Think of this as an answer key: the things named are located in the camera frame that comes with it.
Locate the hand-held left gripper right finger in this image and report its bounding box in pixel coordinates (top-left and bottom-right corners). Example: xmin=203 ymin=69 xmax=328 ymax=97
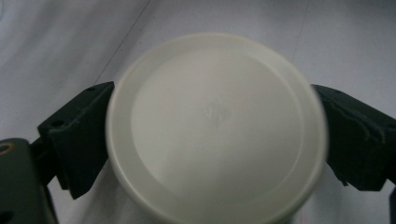
xmin=311 ymin=84 xmax=396 ymax=192

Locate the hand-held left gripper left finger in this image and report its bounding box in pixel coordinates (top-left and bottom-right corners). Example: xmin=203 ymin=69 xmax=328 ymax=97
xmin=36 ymin=80 xmax=117 ymax=201

